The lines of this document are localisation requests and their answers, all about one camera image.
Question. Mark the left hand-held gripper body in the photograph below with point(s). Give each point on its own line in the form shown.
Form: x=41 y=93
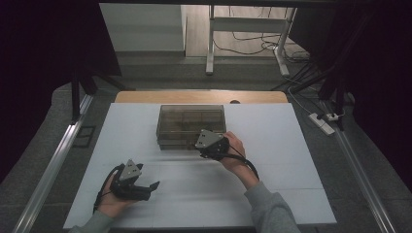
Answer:
x=129 y=189

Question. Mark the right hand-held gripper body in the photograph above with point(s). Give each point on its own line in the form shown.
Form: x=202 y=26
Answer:
x=212 y=144

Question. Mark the translucent brown drawer box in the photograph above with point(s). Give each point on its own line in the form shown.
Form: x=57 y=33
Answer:
x=181 y=123

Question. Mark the person's left hand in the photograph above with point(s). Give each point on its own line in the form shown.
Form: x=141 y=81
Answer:
x=111 y=205

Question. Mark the person's right hand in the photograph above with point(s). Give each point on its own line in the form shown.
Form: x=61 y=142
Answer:
x=236 y=155

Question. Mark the white table cover board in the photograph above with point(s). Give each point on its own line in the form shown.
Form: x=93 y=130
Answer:
x=200 y=200

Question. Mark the wooden table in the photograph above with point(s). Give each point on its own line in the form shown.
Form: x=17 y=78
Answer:
x=194 y=96

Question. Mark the black metal stand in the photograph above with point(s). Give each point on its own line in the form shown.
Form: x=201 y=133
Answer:
x=75 y=97
x=338 y=93

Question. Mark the white power strip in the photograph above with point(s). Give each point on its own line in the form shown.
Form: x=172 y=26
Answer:
x=320 y=124

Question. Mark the white plug adapter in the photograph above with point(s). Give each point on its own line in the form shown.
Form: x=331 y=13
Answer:
x=333 y=116

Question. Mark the black curtain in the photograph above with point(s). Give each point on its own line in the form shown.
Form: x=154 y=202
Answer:
x=382 y=81
x=39 y=64

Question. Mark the black rectangular floor frame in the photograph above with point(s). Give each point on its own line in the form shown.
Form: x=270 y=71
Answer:
x=85 y=142

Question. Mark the aluminium floor rail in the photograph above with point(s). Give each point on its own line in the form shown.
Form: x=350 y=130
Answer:
x=55 y=161
x=362 y=181

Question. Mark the white desk frame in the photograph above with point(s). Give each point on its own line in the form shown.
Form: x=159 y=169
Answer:
x=246 y=24

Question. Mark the white wall panel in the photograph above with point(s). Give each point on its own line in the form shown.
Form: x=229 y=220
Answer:
x=142 y=27

